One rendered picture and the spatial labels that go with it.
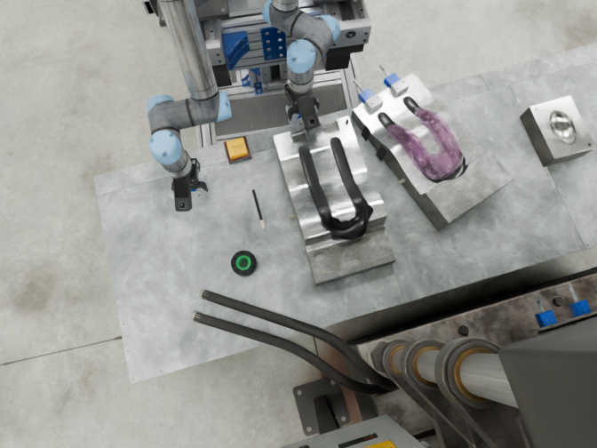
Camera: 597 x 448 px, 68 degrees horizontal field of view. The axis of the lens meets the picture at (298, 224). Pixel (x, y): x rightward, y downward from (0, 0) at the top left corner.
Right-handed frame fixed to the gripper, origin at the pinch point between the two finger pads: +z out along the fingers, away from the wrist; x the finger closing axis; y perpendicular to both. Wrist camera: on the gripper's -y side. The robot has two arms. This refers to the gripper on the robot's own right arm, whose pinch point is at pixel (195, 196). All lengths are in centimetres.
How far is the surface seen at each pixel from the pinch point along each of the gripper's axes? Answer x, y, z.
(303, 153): -35.9, 11.8, -3.9
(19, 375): 102, -58, 84
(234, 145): -12.6, 17.8, 0.9
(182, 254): 4.7, -18.6, 4.5
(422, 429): -68, -74, 6
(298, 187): -33.8, 0.3, -3.7
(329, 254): -42.7, -21.4, -1.5
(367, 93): -59, 34, -2
